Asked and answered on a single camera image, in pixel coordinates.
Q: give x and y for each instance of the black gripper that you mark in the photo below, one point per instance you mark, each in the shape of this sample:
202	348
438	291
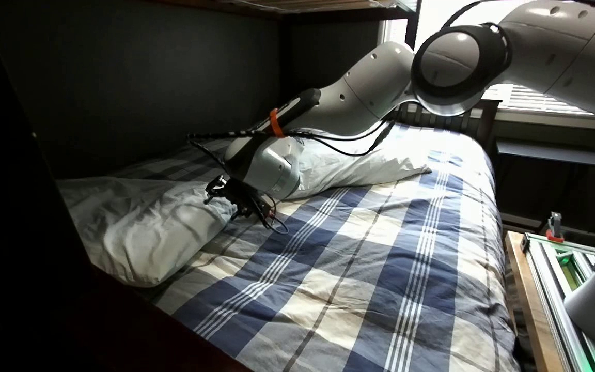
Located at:
244	193

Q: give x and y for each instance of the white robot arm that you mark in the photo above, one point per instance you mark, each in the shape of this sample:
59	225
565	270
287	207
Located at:
380	83

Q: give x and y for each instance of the blue white plaid blanket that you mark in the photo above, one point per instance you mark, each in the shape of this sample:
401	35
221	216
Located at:
380	275

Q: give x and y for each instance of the light wooden board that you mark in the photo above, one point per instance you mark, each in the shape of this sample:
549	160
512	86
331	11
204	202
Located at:
527	302

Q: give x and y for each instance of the small red clamp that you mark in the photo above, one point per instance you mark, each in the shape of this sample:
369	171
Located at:
555	228

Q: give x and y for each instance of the dark shelf board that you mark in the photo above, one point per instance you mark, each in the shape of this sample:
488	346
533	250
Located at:
553	153

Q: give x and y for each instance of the white window blinds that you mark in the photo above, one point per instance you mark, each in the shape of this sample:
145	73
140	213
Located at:
546	100

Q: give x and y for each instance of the aluminium profile frame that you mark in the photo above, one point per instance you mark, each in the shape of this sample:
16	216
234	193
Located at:
559	275

